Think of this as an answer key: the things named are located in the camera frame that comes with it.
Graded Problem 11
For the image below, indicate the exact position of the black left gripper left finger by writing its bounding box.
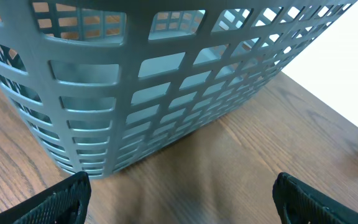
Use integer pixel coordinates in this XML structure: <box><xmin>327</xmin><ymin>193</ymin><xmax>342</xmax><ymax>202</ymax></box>
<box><xmin>0</xmin><ymin>171</ymin><xmax>91</xmax><ymax>224</ymax></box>

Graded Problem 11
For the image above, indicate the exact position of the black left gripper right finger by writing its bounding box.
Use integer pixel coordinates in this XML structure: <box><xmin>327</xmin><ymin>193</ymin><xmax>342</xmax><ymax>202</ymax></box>
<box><xmin>272</xmin><ymin>172</ymin><xmax>358</xmax><ymax>224</ymax></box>

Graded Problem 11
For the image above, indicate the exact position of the grey plastic shopping basket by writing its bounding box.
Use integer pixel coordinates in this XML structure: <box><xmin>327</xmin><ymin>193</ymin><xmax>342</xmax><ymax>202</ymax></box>
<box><xmin>0</xmin><ymin>0</ymin><xmax>353</xmax><ymax>179</ymax></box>

